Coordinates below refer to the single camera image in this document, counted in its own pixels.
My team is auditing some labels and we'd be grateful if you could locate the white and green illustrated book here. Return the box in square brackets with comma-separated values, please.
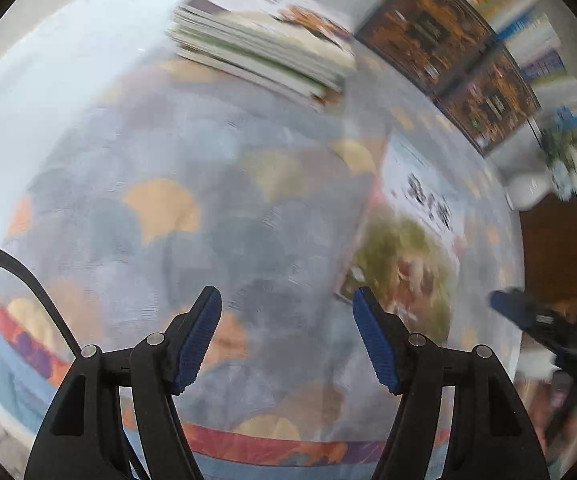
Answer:
[333, 132, 469, 346]

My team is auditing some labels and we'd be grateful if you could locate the ginkgo patterned tablecloth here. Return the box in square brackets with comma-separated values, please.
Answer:
[0, 0, 530, 480]

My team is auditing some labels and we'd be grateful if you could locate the artificial flower bunch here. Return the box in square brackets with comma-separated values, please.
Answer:
[539, 105, 577, 197]

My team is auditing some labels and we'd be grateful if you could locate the brown wooden furniture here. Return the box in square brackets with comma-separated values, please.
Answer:
[519, 195, 577, 313]

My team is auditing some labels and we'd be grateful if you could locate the white vase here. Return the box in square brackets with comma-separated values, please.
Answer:
[505, 169, 565, 212]

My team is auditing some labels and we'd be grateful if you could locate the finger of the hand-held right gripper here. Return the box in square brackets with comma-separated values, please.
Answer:
[489, 287, 559, 342]

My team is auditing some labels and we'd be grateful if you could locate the white book with figure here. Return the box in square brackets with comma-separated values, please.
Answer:
[188, 0, 357, 57]

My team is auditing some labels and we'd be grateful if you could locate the dark ornate boxed book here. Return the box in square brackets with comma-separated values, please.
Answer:
[356, 0, 498, 96]
[433, 50, 543, 156]

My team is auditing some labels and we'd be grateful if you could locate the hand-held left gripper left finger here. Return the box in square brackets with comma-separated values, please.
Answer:
[23, 285, 224, 480]

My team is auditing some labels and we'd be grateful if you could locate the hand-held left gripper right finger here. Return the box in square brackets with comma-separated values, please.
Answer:
[353, 286, 552, 480]

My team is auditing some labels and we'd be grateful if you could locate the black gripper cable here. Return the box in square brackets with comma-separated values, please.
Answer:
[0, 232, 149, 480]

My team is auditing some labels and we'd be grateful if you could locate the stack of thin books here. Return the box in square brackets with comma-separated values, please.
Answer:
[167, 0, 358, 114]

